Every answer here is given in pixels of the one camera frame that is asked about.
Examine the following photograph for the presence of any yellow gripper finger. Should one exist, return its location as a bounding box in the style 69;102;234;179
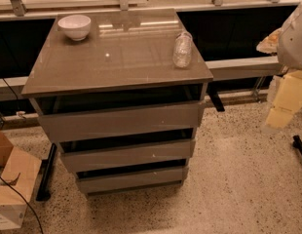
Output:
256;28;281;55
262;70;302;134

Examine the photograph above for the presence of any grey top drawer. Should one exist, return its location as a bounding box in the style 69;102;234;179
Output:
39;102;204;142

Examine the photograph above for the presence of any grey drawer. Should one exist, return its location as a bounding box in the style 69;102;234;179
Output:
60;139;196;173
76;166;188;194
39;102;204;142

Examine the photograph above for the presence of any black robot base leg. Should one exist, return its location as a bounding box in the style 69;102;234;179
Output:
292;136;302;156

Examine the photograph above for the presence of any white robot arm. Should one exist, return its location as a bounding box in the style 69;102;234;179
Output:
256;2;302;132

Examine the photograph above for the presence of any grey bottom drawer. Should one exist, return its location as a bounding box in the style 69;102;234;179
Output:
76;166;188;194

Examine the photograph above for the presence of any grey drawer cabinet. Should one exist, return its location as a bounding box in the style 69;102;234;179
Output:
22;10;212;181

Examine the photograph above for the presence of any grey middle drawer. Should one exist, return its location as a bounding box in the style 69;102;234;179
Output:
60;139;196;173

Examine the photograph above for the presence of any black right stand foot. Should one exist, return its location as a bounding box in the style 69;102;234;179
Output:
208;84;225;112

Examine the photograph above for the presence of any black stand foot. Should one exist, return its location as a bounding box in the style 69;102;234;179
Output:
208;84;225;112
36;143;57;202

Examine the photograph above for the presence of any clear plastic bottle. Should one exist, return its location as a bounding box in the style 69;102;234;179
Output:
172;31;192;68

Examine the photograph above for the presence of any white ceramic bowl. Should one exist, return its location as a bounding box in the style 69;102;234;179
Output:
57;15;92;41

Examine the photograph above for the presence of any black left stand foot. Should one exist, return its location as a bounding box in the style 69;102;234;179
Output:
36;143;57;202

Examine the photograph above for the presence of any cardboard box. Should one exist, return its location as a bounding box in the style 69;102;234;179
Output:
0;131;41;230

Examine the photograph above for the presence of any black cable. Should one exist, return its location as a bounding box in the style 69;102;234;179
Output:
0;169;45;234

